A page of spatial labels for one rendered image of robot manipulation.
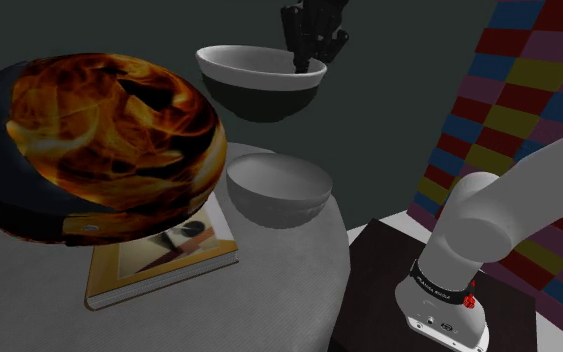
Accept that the white and black bowl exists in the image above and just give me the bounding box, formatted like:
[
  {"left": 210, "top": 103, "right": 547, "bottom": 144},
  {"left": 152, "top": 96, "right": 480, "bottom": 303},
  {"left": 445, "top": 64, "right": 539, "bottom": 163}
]
[{"left": 194, "top": 44, "right": 329, "bottom": 125}]

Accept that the grey bowl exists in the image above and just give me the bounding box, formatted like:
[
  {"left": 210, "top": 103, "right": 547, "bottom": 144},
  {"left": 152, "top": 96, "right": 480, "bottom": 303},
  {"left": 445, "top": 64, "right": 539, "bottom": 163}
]
[{"left": 225, "top": 152, "right": 334, "bottom": 230}]

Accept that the round flame-patterned black disc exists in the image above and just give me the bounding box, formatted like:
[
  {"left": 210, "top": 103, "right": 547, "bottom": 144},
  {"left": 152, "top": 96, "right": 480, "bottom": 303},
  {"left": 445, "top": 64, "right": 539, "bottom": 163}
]
[{"left": 0, "top": 52, "right": 229, "bottom": 247}]

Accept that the yellow hardcover book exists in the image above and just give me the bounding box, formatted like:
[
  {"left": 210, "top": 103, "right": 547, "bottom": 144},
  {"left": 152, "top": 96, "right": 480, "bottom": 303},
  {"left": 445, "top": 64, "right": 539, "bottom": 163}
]
[{"left": 83, "top": 194, "right": 240, "bottom": 312}]

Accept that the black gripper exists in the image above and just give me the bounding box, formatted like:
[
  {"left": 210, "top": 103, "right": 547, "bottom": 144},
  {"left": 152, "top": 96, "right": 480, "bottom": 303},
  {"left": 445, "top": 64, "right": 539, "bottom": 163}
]
[{"left": 280, "top": 0, "right": 351, "bottom": 75}]

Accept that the dark robot stand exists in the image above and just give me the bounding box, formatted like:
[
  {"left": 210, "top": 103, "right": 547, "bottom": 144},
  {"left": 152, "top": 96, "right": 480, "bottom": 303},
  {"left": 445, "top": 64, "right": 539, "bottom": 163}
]
[{"left": 328, "top": 217, "right": 540, "bottom": 352}]

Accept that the grey round table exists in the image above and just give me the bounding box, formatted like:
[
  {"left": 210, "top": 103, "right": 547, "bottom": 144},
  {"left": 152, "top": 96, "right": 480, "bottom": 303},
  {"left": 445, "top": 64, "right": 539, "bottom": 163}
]
[{"left": 0, "top": 141, "right": 352, "bottom": 352}]

